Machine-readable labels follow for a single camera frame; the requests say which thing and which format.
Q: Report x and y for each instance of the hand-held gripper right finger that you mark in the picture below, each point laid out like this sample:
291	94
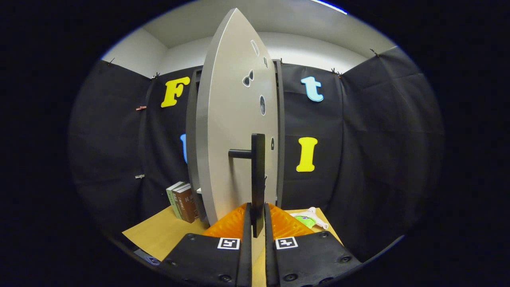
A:
271	259

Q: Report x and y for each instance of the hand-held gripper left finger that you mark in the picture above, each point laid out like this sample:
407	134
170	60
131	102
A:
247	259

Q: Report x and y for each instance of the white cabinet door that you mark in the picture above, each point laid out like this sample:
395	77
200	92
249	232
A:
227	119

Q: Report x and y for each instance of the white and green toy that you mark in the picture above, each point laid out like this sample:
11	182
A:
306	220

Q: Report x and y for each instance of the brown book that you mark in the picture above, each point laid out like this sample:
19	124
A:
187	205

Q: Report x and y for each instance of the grey cabinet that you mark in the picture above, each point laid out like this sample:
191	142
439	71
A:
282	119

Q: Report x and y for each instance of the black backdrop cloth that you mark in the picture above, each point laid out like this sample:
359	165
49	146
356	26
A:
378	139

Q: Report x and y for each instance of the long ceiling light strip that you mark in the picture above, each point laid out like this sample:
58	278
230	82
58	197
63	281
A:
330	6

